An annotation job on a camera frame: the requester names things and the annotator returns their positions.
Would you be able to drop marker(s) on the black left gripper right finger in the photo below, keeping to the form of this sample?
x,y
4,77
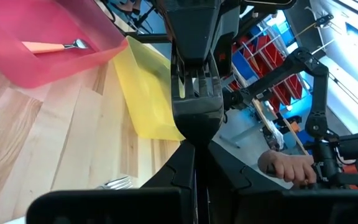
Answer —
x,y
222,174

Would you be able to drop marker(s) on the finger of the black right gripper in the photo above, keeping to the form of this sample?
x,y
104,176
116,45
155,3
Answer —
x,y
186,118
211,118

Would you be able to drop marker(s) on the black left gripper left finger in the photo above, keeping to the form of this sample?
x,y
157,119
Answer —
x,y
188,174

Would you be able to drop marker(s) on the yellow plastic bin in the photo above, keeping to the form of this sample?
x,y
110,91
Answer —
x,y
148,93

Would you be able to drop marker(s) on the person's hand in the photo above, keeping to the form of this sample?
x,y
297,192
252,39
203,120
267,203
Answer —
x,y
287,168

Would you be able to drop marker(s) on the metal shelf rack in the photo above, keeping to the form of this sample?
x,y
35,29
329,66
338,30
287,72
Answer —
x,y
272,53

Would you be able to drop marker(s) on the pink plastic bin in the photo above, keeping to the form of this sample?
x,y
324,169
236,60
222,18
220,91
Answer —
x,y
5,62

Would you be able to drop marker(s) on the black table frame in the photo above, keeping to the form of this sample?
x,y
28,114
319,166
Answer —
x,y
148,38

